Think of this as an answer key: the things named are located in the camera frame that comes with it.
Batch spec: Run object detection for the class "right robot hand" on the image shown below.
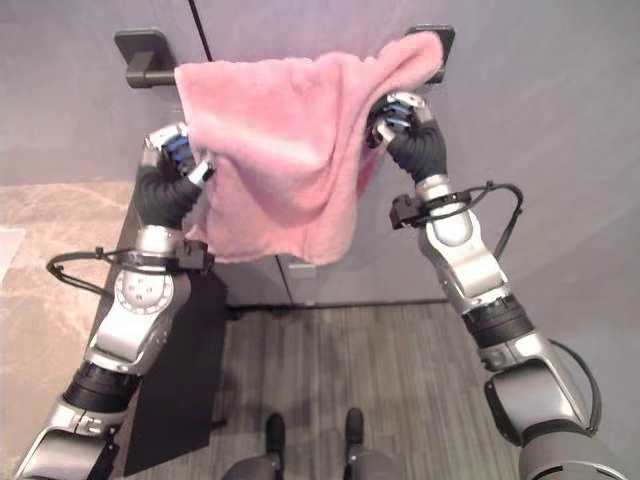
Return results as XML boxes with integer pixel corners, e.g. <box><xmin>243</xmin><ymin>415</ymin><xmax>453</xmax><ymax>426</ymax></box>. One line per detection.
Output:
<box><xmin>366</xmin><ymin>90</ymin><xmax>449</xmax><ymax>184</ymax></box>

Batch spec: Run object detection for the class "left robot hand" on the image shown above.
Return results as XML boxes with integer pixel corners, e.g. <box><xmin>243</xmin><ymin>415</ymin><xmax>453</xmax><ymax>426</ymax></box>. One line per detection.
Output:
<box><xmin>135</xmin><ymin>121</ymin><xmax>218</xmax><ymax>230</ymax></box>

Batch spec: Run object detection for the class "pink towel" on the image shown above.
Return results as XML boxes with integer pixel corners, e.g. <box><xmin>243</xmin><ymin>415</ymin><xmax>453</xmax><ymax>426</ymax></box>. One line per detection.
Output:
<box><xmin>174</xmin><ymin>33</ymin><xmax>446</xmax><ymax>266</ymax></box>

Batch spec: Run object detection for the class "dark grey towel bar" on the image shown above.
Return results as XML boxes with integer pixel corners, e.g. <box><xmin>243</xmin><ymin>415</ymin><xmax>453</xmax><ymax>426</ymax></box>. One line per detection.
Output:
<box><xmin>114</xmin><ymin>23</ymin><xmax>457</xmax><ymax>90</ymax></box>

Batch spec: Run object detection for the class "beige marble sink counter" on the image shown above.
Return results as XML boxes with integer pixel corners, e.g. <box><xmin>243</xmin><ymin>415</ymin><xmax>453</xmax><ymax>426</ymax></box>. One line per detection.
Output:
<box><xmin>0</xmin><ymin>182</ymin><xmax>135</xmax><ymax>479</ymax></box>

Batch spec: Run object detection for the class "robot left leg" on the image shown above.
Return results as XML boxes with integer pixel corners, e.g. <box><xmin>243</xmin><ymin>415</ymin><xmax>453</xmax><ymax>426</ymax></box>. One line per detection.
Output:
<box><xmin>223</xmin><ymin>412</ymin><xmax>287</xmax><ymax>480</ymax></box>

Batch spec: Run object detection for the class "robot leg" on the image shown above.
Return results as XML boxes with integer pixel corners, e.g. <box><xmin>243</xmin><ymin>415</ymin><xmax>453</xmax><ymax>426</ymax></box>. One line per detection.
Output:
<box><xmin>223</xmin><ymin>412</ymin><xmax>287</xmax><ymax>480</ymax></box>
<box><xmin>343</xmin><ymin>407</ymin><xmax>409</xmax><ymax>480</ymax></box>

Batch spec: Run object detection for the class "robot right leg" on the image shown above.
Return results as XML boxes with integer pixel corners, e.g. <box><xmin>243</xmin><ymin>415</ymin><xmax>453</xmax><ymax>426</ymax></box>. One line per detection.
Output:
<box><xmin>343</xmin><ymin>407</ymin><xmax>409</xmax><ymax>480</ymax></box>

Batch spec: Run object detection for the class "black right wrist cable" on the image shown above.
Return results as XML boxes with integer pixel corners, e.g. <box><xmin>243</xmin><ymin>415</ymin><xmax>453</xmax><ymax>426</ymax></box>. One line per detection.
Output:
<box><xmin>452</xmin><ymin>182</ymin><xmax>524</xmax><ymax>259</ymax></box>

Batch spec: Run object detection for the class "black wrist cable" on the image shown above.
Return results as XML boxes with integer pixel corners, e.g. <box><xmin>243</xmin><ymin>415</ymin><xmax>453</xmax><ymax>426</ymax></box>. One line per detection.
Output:
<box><xmin>452</xmin><ymin>182</ymin><xmax>524</xmax><ymax>259</ymax></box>
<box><xmin>46</xmin><ymin>246</ymin><xmax>132</xmax><ymax>295</ymax></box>

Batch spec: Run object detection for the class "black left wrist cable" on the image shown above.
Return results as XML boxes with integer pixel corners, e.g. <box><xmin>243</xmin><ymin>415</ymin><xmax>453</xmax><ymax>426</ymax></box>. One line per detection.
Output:
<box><xmin>46</xmin><ymin>246</ymin><xmax>132</xmax><ymax>295</ymax></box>

